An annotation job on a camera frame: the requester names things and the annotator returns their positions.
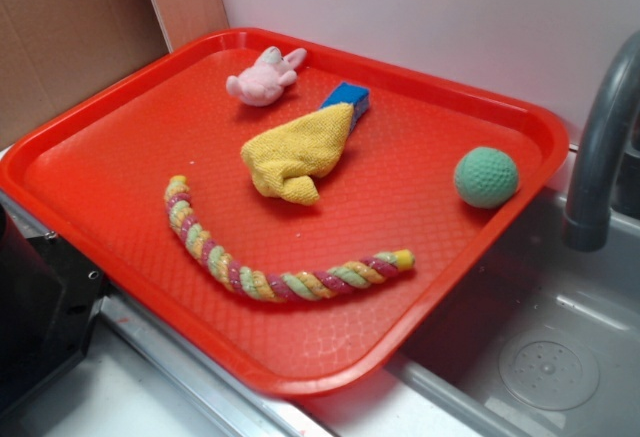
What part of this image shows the green dimpled ball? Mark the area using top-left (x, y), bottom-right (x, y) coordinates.
top-left (453, 147), bottom-right (519, 209)

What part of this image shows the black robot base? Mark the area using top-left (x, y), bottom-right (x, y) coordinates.
top-left (1, 208), bottom-right (107, 413)

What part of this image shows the red plastic tray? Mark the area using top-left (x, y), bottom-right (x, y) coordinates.
top-left (1, 29), bottom-right (569, 397)

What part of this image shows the yellow microfiber cloth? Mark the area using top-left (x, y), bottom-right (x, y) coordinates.
top-left (240, 103), bottom-right (354, 206)

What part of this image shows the blue sponge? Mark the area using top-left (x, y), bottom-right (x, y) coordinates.
top-left (320, 82), bottom-right (370, 132)

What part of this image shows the pink plush bunny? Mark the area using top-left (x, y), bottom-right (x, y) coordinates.
top-left (225, 46), bottom-right (307, 107)

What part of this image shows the grey toy faucet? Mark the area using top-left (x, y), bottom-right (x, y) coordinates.
top-left (562, 33), bottom-right (639, 252)

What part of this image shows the grey toy sink basin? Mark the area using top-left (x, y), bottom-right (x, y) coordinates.
top-left (307, 179), bottom-right (639, 436)

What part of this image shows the brown cardboard panel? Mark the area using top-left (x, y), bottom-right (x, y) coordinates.
top-left (1, 0), bottom-right (228, 148)

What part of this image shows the multicolour twisted rope toy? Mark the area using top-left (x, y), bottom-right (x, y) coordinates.
top-left (164, 175), bottom-right (415, 303)

